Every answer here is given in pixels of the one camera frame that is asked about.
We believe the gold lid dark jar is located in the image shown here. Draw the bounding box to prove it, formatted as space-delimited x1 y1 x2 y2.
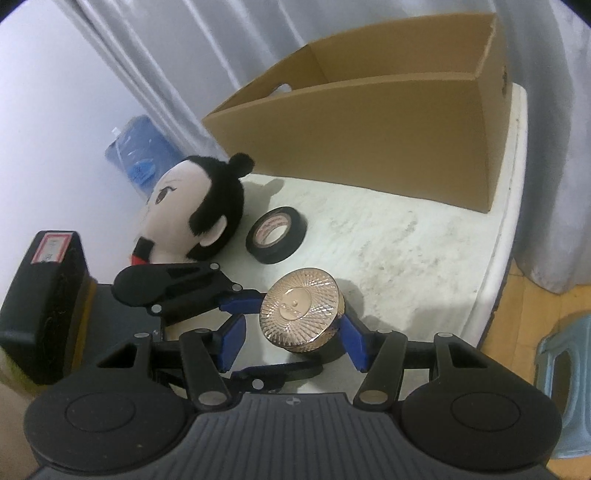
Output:
259 268 346 353

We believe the pink plush doll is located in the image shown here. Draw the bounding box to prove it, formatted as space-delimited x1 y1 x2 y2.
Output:
131 153 254 266

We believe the black electrical tape roll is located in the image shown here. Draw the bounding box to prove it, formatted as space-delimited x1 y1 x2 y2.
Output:
245 206 307 265

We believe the blue water jug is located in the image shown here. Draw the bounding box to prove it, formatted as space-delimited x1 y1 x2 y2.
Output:
105 115 184 198

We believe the light blue plastic stool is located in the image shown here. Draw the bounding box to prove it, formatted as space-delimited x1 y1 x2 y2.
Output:
535 314 590 459

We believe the white curtain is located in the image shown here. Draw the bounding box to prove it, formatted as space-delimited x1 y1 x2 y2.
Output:
60 1 590 293

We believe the brown cardboard box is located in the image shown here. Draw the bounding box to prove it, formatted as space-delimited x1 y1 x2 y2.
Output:
204 13 512 212

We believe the black camera box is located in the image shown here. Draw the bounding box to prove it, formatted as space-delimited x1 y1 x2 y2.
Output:
1 230 88 385

